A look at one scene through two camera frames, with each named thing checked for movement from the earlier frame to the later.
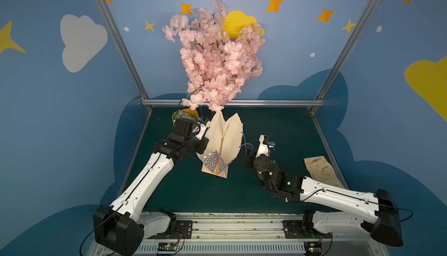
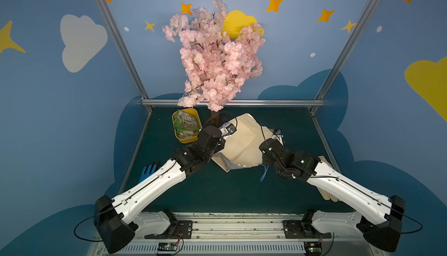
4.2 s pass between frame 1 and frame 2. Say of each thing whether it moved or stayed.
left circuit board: stayed
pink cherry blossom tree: stayed
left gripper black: moved
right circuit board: stayed
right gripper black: moved
